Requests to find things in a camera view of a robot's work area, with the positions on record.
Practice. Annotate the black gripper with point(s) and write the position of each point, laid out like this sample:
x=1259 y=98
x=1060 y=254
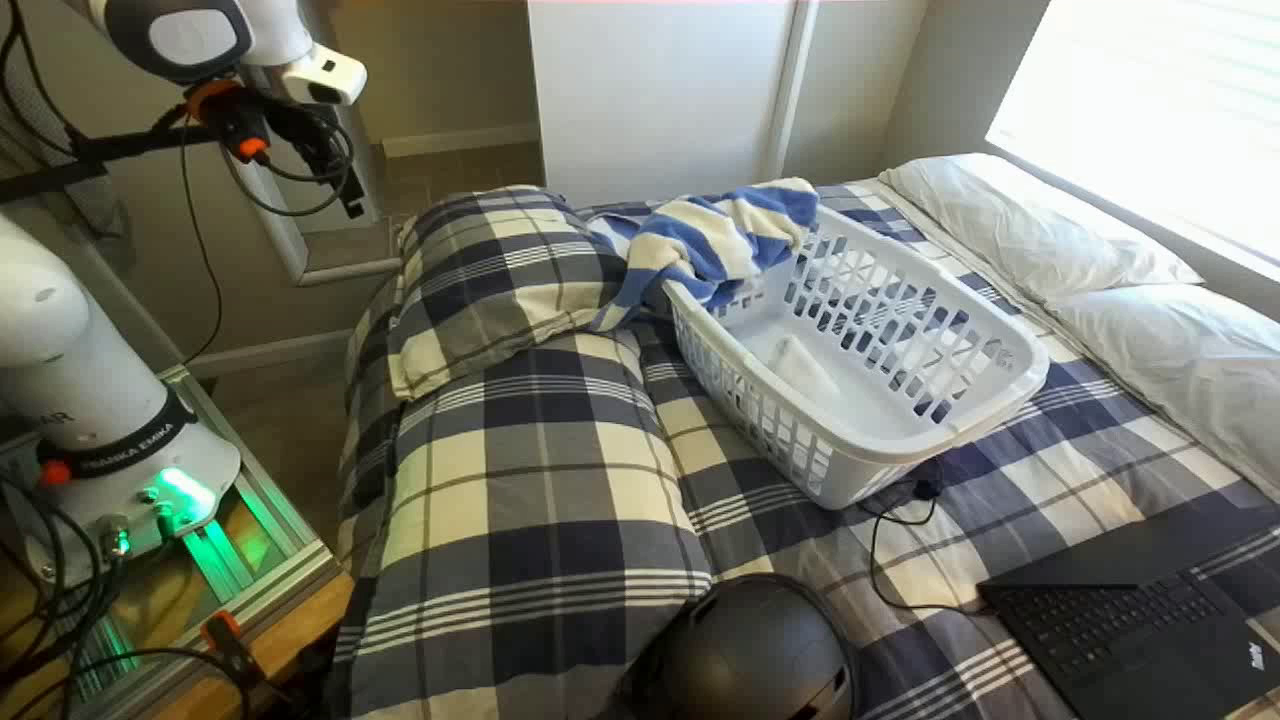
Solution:
x=309 y=137

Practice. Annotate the blue and white striped towel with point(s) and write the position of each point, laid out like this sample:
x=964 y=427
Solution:
x=700 y=242

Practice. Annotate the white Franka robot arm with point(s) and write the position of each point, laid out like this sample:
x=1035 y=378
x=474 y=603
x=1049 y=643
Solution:
x=66 y=361

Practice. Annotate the white plastic washing basket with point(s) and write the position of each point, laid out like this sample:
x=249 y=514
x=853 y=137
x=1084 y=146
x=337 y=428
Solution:
x=853 y=402

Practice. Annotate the blue plaid pillow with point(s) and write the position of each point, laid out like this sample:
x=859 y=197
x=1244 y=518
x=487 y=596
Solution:
x=503 y=281

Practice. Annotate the white closet door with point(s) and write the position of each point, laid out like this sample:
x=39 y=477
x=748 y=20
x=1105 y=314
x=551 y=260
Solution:
x=652 y=95

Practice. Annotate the robot stand table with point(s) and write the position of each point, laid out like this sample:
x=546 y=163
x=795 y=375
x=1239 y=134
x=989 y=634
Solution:
x=254 y=545

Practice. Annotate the blue plaid duvet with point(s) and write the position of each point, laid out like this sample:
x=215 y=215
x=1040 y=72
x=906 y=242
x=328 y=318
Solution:
x=562 y=532

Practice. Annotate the black helmet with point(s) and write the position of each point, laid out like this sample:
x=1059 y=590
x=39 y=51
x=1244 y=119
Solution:
x=746 y=654

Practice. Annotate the white pillow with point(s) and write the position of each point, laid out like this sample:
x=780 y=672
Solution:
x=1187 y=361
x=1026 y=227

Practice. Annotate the white window blinds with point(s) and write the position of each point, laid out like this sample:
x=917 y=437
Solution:
x=1161 y=106

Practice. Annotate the black laptop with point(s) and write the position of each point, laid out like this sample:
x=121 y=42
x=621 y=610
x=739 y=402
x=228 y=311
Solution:
x=1133 y=627

